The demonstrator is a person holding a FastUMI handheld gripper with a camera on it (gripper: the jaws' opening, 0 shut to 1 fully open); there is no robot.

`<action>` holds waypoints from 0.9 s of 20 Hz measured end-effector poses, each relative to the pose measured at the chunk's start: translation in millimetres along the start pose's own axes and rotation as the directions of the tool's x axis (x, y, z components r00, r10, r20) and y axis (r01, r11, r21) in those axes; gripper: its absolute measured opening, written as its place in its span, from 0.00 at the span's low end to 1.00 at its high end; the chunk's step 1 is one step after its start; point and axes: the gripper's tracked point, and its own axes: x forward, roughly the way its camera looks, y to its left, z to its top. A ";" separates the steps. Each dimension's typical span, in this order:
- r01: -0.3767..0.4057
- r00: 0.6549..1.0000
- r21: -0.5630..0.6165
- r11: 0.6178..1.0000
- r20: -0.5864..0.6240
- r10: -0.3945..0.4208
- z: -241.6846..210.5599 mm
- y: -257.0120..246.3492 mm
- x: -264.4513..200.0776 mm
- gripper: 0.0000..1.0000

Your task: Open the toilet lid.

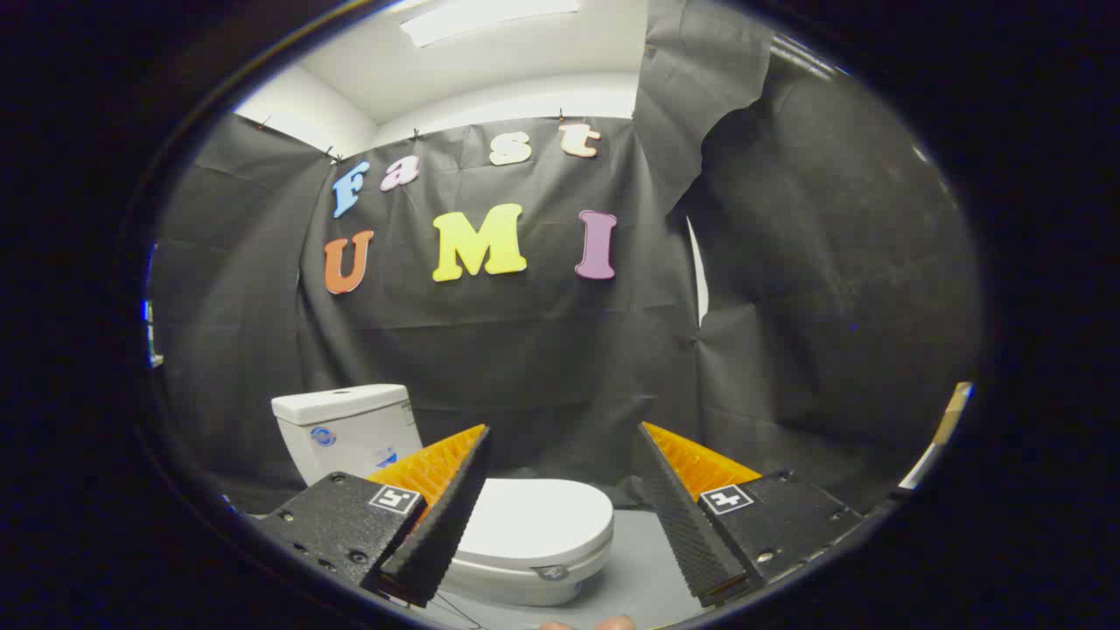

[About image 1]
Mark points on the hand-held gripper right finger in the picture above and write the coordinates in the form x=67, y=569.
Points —
x=687, y=529

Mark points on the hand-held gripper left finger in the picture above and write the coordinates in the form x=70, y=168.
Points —
x=437, y=534

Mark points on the white toilet bowl with seat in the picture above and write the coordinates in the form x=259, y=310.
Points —
x=507, y=584

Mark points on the black backdrop cloth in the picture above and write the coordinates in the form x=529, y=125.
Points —
x=542, y=350

